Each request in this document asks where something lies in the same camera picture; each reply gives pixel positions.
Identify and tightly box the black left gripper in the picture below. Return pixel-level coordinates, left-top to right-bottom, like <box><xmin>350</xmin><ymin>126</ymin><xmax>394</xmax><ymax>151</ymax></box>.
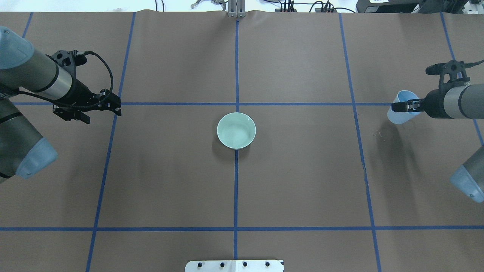
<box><xmin>53</xmin><ymin>79</ymin><xmax>122</xmax><ymax>124</ymax></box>

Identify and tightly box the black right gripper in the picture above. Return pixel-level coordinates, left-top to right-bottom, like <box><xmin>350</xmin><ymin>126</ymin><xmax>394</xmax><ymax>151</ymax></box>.
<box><xmin>392</xmin><ymin>90</ymin><xmax>449</xmax><ymax>119</ymax></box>

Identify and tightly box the light blue plastic cup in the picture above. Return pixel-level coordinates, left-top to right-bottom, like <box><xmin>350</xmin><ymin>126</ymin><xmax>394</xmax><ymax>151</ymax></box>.
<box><xmin>387</xmin><ymin>91</ymin><xmax>420</xmax><ymax>125</ymax></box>

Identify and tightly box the green ceramic bowl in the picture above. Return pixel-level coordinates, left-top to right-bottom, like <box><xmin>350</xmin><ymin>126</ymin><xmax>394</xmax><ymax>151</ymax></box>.
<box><xmin>216</xmin><ymin>112</ymin><xmax>256</xmax><ymax>150</ymax></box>

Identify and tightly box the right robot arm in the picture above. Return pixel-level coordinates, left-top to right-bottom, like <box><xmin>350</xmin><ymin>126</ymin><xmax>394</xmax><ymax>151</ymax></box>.
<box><xmin>387</xmin><ymin>84</ymin><xmax>484</xmax><ymax>204</ymax></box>

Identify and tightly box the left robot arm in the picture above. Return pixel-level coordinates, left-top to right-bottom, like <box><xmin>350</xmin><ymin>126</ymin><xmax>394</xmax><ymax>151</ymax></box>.
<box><xmin>0</xmin><ymin>26</ymin><xmax>122</xmax><ymax>182</ymax></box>

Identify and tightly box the black electronic box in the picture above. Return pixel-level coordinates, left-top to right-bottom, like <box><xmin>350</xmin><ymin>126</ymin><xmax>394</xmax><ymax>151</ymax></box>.
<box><xmin>355</xmin><ymin>0</ymin><xmax>420</xmax><ymax>14</ymax></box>

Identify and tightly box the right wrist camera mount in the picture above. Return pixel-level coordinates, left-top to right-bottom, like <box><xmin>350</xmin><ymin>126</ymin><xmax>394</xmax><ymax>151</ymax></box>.
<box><xmin>425</xmin><ymin>60</ymin><xmax>470</xmax><ymax>93</ymax></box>

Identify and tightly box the silver aluminium frame post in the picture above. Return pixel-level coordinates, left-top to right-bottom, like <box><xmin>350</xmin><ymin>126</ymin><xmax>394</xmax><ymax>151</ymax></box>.
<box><xmin>226</xmin><ymin>0</ymin><xmax>247</xmax><ymax>18</ymax></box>

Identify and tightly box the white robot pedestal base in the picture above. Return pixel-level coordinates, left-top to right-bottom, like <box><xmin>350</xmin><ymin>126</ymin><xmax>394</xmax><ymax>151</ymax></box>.
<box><xmin>185</xmin><ymin>260</ymin><xmax>285</xmax><ymax>272</ymax></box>

